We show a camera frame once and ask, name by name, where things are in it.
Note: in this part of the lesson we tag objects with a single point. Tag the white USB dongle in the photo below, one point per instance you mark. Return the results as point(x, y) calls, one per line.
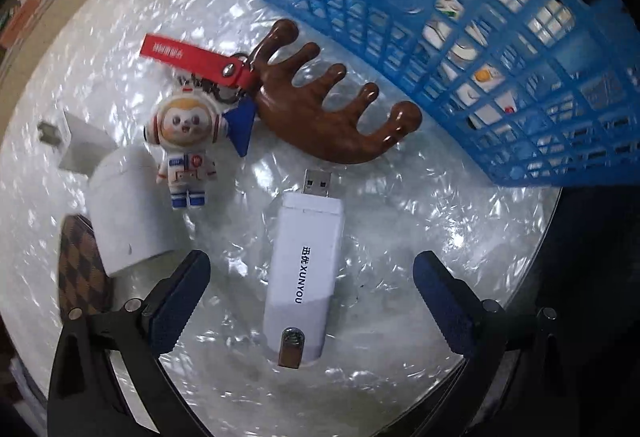
point(300, 267)

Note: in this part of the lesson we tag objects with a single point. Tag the brown checkered wallet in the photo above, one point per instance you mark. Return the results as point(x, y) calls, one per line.
point(80, 267)

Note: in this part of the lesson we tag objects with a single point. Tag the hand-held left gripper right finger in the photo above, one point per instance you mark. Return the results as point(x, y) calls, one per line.
point(440, 292)

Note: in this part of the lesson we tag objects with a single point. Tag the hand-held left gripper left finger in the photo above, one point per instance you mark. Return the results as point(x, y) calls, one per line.
point(180, 297)

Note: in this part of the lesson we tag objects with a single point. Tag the white charger adapter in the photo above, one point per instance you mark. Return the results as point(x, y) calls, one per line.
point(80, 147)

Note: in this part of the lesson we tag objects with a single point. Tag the brown wooden antler comb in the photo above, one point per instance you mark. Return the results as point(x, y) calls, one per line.
point(300, 117)

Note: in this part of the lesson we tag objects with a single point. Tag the white rounded earbuds case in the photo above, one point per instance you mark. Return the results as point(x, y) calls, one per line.
point(130, 212)

